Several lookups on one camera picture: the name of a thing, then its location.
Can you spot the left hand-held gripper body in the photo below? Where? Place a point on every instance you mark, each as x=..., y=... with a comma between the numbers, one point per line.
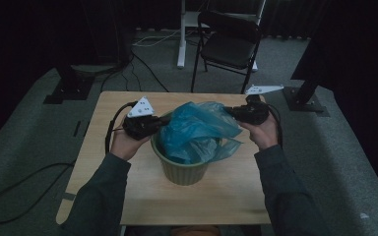
x=141, y=123

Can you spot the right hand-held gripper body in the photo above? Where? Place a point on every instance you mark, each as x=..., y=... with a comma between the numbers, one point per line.
x=252, y=111

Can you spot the blue plastic bag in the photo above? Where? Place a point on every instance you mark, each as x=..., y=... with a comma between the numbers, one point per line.
x=193, y=131

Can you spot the green ribbed bin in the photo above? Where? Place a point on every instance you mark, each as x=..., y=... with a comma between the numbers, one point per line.
x=183, y=172

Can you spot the person's right hand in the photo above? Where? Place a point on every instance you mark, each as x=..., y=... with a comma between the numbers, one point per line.
x=262, y=134

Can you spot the person's left hand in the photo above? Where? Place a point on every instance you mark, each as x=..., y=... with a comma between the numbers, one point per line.
x=124, y=146

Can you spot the black stand base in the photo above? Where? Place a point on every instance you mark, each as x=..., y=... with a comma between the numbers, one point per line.
x=70, y=87
x=303, y=100

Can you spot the black folding chair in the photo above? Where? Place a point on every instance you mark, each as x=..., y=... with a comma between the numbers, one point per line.
x=231, y=46

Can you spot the small white scrap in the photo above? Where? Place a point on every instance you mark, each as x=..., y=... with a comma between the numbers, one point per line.
x=364, y=216

